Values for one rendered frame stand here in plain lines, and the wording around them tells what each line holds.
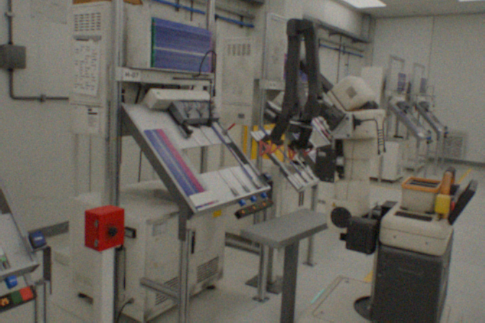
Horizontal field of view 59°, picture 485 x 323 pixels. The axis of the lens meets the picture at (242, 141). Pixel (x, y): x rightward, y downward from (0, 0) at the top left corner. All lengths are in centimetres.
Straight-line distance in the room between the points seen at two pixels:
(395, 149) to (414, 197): 475
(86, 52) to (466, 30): 823
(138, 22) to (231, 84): 142
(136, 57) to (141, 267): 110
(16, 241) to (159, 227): 94
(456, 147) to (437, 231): 788
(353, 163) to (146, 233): 109
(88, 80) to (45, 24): 135
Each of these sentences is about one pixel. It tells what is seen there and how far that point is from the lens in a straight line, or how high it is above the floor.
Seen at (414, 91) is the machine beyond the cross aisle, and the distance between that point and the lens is 824.
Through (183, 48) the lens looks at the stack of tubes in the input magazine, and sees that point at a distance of 254.
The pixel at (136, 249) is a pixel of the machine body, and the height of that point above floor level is 44.
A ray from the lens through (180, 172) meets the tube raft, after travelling 215.
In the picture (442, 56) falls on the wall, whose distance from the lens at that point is 976.
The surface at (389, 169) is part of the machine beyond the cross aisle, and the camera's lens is 679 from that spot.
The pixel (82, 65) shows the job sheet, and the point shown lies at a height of 139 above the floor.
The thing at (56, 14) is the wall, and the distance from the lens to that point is 384.
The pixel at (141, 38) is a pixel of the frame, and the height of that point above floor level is 154.
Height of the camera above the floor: 130
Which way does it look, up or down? 7 degrees down
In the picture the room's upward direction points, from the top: 3 degrees clockwise
